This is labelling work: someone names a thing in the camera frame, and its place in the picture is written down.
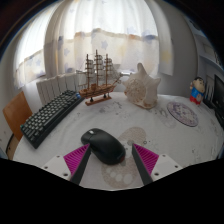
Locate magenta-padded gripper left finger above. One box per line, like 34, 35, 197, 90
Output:
41, 143, 92, 186

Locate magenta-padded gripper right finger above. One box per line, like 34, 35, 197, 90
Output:
131, 143, 184, 186

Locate black computer mouse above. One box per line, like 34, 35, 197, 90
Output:
80, 127, 127, 166

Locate round purple printed mouse pad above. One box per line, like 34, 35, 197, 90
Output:
166, 101, 199, 128

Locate white printed tablecloth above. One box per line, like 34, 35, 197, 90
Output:
12, 92, 224, 191

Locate black keyboard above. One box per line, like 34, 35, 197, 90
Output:
19, 89, 84, 150

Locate wooden chair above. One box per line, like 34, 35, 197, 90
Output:
2, 90, 34, 161

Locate large white conch shell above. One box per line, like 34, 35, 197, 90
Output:
123, 62, 162, 110

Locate white radiator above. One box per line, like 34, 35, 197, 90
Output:
35, 72, 88, 107

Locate wooden model sailing ship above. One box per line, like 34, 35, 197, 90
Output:
77, 49, 123, 107

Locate black router with antennas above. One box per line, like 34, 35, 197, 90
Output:
202, 76, 216, 109

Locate cartoon boy figurine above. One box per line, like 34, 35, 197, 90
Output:
189, 76, 206, 106

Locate black monitor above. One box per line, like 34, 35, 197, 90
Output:
211, 74, 224, 128

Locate white star-print curtain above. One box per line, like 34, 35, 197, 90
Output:
13, 0, 174, 89

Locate white wall shelf unit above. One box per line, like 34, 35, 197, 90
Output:
193, 23, 224, 73

